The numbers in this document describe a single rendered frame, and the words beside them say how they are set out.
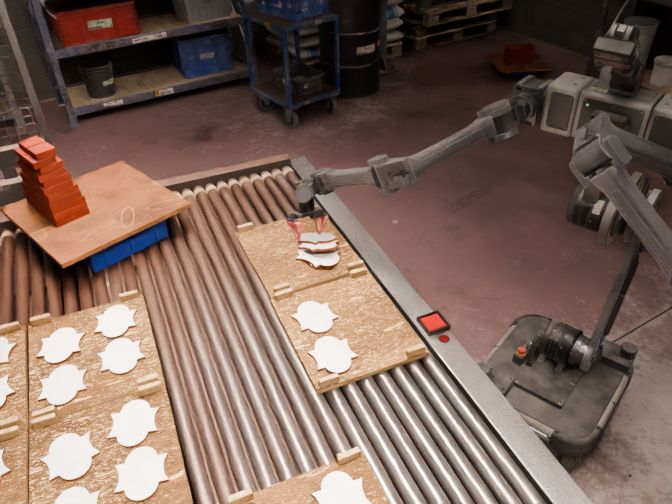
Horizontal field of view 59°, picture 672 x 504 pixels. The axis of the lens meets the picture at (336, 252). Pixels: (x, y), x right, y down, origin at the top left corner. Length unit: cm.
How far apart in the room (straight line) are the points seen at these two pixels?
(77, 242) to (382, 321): 107
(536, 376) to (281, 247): 123
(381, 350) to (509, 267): 200
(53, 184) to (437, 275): 215
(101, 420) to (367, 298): 85
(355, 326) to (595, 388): 126
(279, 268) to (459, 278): 166
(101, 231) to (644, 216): 168
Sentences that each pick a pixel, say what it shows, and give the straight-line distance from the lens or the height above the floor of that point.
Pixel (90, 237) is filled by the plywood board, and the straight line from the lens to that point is 221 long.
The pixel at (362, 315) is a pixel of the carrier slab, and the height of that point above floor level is 94.
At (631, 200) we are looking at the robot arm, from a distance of 143.
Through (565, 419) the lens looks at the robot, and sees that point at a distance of 260.
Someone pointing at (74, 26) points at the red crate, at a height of 80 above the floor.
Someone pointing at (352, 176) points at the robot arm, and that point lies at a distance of 185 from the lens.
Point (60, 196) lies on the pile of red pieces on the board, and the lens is 227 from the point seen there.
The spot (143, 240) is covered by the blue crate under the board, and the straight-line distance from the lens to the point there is 227.
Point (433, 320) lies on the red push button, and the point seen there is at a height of 93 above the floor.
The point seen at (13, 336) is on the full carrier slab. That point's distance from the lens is 208.
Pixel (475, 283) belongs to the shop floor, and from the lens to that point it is 349.
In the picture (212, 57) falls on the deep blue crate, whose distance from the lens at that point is 612.
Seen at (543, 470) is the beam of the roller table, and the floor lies 91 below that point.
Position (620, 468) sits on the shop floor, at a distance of 284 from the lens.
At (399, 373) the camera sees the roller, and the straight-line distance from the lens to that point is 172.
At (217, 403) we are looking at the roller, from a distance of 169.
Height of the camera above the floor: 220
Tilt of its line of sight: 37 degrees down
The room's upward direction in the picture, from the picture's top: 2 degrees counter-clockwise
